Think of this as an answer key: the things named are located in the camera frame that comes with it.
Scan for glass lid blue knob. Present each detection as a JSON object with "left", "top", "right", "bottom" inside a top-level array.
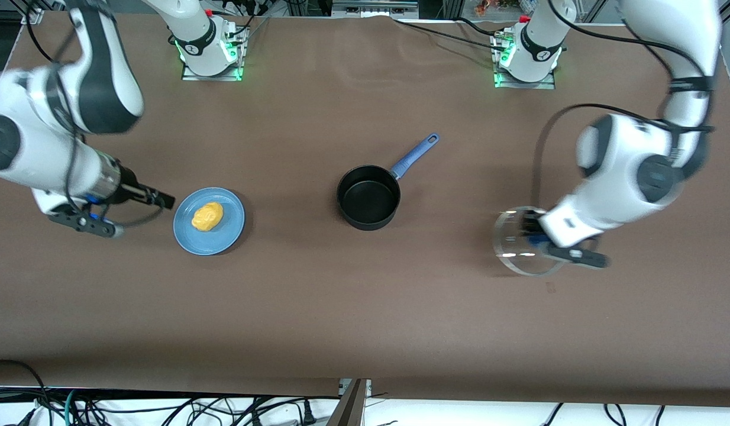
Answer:
[{"left": 493, "top": 205, "right": 570, "bottom": 277}]

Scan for yellow potato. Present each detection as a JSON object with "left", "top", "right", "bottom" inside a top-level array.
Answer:
[{"left": 191, "top": 202, "right": 224, "bottom": 233}]

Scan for blue round plate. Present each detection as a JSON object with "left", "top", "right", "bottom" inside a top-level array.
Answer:
[{"left": 173, "top": 187, "right": 246, "bottom": 256}]

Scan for brown table cover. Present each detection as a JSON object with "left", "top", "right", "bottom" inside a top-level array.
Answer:
[{"left": 0, "top": 12, "right": 730, "bottom": 409}]

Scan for colourful small objects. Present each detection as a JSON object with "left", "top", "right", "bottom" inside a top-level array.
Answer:
[{"left": 474, "top": 0, "right": 537, "bottom": 15}]

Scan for aluminium profile bar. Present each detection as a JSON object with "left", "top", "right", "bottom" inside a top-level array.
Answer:
[{"left": 327, "top": 379, "right": 373, "bottom": 426}]

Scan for grey device box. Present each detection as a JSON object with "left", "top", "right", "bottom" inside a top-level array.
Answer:
[{"left": 331, "top": 0, "right": 420, "bottom": 17}]

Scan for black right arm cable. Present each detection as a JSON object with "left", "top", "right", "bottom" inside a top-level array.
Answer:
[{"left": 19, "top": 0, "right": 166, "bottom": 230}]

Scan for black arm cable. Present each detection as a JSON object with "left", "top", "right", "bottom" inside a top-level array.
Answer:
[
  {"left": 532, "top": 0, "right": 718, "bottom": 208},
  {"left": 19, "top": 0, "right": 166, "bottom": 230}
]

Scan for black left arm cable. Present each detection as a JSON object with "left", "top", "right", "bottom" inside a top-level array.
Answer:
[{"left": 532, "top": 0, "right": 718, "bottom": 208}]

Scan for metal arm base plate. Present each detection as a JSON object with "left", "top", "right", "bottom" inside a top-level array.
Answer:
[
  {"left": 493, "top": 33, "right": 556, "bottom": 89},
  {"left": 182, "top": 24, "right": 246, "bottom": 82}
]

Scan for black pot blue handle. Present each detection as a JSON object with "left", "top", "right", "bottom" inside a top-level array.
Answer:
[{"left": 335, "top": 133, "right": 441, "bottom": 231}]

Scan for long black cable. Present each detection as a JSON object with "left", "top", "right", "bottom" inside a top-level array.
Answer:
[{"left": 393, "top": 19, "right": 503, "bottom": 51}]

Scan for black looped cable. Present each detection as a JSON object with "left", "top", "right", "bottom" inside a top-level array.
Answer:
[{"left": 0, "top": 359, "right": 51, "bottom": 426}]

